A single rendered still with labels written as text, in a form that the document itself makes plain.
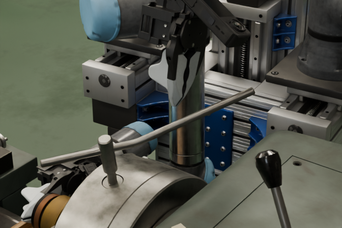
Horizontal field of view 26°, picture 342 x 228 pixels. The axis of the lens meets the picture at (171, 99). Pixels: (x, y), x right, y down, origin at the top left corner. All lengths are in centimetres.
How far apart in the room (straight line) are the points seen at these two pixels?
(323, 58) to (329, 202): 62
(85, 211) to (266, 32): 85
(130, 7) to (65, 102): 273
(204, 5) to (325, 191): 33
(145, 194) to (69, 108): 292
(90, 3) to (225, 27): 39
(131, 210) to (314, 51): 71
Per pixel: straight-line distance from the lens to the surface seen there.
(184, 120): 111
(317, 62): 167
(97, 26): 139
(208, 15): 109
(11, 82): 437
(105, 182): 116
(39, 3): 557
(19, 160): 183
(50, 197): 134
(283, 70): 170
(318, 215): 107
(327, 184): 114
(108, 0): 139
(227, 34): 107
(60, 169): 143
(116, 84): 180
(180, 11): 113
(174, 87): 114
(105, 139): 111
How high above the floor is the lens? 188
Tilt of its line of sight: 27 degrees down
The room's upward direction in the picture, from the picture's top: straight up
